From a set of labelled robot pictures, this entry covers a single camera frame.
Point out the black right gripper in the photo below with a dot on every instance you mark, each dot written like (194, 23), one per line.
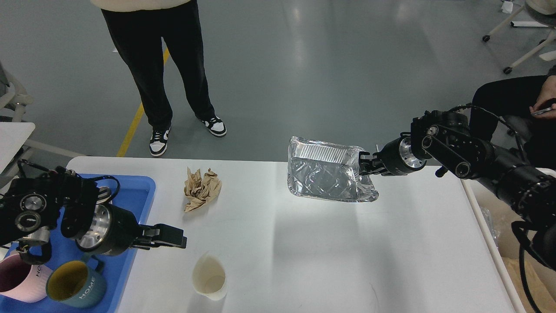
(395, 159)

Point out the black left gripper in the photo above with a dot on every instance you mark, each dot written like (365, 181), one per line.
(113, 230)

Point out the aluminium foil tray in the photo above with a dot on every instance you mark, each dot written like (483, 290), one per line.
(327, 171)

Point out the brown paper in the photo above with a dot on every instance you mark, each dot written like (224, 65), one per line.
(201, 189)

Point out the white paper cup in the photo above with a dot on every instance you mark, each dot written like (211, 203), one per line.
(209, 277)

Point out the teal mug yellow inside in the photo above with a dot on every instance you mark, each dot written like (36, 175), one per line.
(79, 283)

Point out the square stainless steel tin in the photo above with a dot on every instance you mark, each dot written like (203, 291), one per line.
(105, 195)

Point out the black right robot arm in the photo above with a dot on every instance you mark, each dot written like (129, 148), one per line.
(445, 136)

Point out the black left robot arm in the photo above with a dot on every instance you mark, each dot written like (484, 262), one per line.
(42, 200)

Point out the blue plastic tray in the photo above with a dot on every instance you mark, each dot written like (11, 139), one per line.
(136, 195)

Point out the white plastic bin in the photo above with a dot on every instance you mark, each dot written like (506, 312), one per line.
(495, 218)

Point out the pink mug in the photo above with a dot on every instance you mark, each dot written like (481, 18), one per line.
(21, 281)

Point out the seated person in black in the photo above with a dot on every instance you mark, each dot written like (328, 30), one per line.
(519, 96)

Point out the smartphone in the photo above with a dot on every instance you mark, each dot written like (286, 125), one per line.
(542, 111)

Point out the white side table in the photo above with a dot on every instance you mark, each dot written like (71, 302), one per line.
(14, 135)

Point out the grey office chair left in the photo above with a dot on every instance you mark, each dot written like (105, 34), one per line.
(13, 96)

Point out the standing person in black trousers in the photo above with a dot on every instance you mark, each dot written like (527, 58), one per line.
(139, 29)

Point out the white office chair right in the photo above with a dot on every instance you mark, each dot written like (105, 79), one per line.
(529, 28)

